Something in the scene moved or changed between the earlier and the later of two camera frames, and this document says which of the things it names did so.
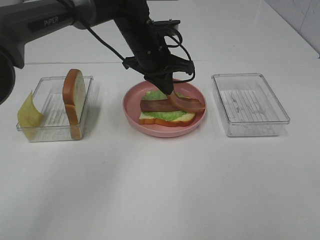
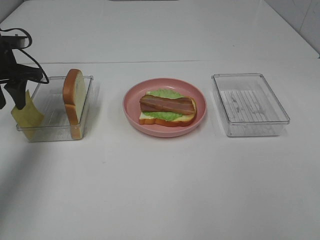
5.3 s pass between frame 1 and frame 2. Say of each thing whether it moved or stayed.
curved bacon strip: moved
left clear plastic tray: stayed
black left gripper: moved
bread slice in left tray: stayed
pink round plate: stayed
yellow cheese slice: moved
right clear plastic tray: stayed
